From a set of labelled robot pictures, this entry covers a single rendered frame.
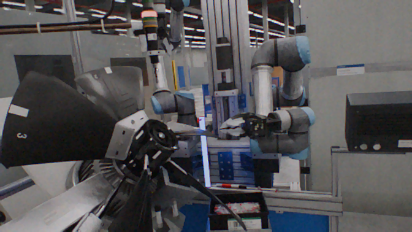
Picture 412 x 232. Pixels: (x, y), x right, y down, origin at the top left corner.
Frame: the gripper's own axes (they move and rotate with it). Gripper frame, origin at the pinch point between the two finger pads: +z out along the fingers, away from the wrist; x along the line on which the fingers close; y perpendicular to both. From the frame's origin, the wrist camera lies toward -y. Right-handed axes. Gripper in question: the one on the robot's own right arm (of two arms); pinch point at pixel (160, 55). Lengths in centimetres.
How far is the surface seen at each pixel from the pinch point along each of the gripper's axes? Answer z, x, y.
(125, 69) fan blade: 6.4, -9.2, -43.4
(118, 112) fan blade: 19, -14, -57
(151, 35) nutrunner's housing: -3, -26, -52
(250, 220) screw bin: 63, -48, -37
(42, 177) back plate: 34, 0, -75
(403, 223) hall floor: 148, -140, 121
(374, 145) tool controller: 40, -90, -20
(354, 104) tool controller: 25, -83, -21
